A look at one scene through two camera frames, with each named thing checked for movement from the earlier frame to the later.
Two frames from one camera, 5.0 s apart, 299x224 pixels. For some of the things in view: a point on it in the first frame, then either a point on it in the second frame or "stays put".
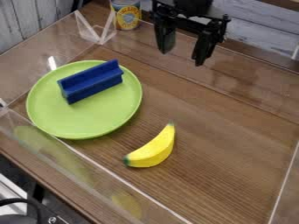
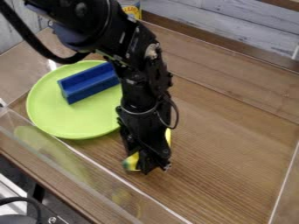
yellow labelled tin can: [129, 13] stays put
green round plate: [89, 117] stays put
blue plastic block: [91, 81] stays put
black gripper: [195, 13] -> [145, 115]
